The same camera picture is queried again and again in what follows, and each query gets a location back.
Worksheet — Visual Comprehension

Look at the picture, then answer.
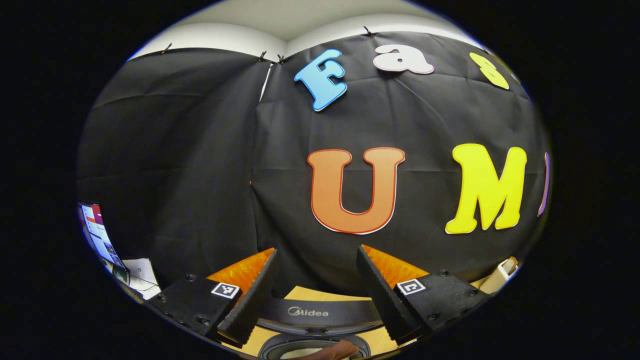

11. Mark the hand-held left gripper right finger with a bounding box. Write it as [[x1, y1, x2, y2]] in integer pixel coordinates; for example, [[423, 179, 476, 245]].
[[356, 244, 493, 346]]

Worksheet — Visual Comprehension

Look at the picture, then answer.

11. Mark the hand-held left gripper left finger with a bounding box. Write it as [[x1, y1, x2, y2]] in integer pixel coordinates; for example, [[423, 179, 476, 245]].
[[147, 247, 280, 348]]

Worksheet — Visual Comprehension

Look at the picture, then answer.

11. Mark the silver black rice cooker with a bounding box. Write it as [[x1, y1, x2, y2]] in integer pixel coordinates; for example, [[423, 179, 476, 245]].
[[255, 296, 387, 360]]

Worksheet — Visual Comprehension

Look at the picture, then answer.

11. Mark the white side table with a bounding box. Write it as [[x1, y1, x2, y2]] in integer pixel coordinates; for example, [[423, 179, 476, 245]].
[[120, 258, 162, 301]]

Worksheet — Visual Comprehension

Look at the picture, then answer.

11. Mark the white toaster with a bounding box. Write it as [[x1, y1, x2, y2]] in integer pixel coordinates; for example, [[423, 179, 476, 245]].
[[477, 256, 520, 295]]

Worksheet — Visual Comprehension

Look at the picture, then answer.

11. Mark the black backdrop cloth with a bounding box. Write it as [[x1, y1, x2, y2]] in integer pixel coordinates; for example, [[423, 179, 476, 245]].
[[76, 31, 553, 301]]

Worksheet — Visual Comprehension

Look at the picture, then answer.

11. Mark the computer monitor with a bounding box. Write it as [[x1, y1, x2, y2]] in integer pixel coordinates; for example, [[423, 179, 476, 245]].
[[78, 201, 126, 271]]

